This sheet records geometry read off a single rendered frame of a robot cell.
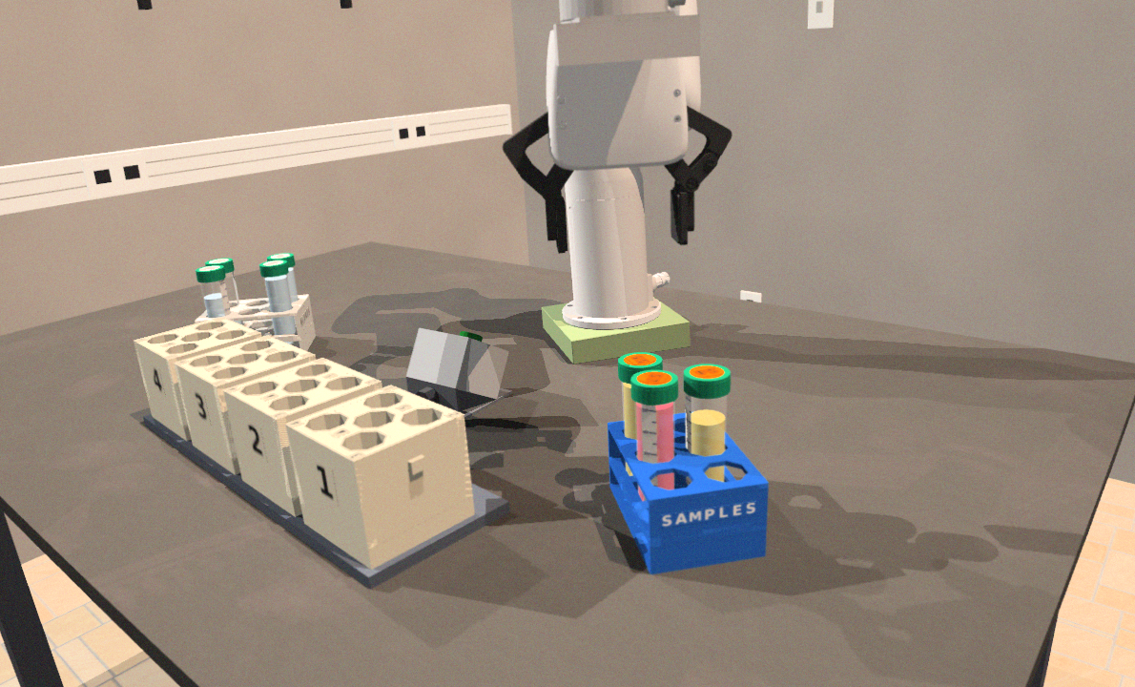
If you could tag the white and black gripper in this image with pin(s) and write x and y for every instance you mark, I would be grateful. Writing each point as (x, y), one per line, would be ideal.
(617, 115)

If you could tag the cream bucket adapter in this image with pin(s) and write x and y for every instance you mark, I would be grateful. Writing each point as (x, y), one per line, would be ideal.
(157, 354)
(201, 381)
(377, 503)
(259, 430)

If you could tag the sample tube s5 with green cap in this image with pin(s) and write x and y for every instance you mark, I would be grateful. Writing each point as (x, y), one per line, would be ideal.
(628, 365)

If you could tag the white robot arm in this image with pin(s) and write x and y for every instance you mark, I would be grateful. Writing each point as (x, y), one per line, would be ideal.
(605, 208)

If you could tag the blue tube rack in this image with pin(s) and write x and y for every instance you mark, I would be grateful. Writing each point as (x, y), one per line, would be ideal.
(708, 522)

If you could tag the cream tube rack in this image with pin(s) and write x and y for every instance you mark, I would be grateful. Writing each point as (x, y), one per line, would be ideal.
(301, 310)

